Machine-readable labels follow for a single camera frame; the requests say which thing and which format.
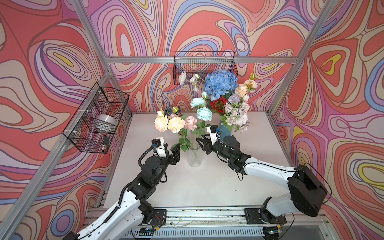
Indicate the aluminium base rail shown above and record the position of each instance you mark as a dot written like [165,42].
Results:
[227,221]

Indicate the teal ceramic vase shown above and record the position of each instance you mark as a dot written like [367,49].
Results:
[224,131]

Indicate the black wire basket back wall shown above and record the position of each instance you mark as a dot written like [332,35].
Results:
[202,63]

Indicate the clear glass cup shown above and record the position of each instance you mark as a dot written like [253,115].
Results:
[194,154]

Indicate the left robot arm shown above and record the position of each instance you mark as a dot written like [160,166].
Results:
[132,208]

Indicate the light aqua rose stem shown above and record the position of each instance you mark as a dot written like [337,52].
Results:
[204,114]

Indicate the cream rose spray stem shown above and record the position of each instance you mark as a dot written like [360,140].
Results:
[249,86]

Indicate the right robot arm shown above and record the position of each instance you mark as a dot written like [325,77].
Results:
[306,193]

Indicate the black wire basket left wall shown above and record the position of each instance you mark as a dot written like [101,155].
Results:
[88,134]

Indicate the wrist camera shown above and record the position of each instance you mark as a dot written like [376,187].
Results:
[214,133]
[159,147]

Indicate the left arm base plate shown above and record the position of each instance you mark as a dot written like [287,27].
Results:
[156,217]

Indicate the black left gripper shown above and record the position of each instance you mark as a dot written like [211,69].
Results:
[172,154]

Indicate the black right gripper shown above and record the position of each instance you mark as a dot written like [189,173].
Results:
[208,145]

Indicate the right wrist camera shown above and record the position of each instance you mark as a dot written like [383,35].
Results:
[214,133]

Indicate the white poppy flower stem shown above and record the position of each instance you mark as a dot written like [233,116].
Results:
[195,81]

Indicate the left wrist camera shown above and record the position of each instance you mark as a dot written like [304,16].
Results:
[159,147]

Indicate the black wire basket wall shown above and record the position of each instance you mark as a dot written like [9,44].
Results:
[88,134]
[202,63]

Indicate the bright blue hydrangea stem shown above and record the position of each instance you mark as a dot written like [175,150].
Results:
[220,83]

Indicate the red gerbera flower stem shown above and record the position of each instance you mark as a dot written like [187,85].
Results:
[219,105]

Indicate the pink peony flower stem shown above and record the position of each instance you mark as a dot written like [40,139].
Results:
[191,123]

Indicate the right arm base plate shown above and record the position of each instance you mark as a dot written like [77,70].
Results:
[256,216]

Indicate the peach rose spray stem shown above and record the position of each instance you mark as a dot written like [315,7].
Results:
[174,124]

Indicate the purple and pink mixed bouquet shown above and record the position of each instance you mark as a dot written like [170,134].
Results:
[234,99]

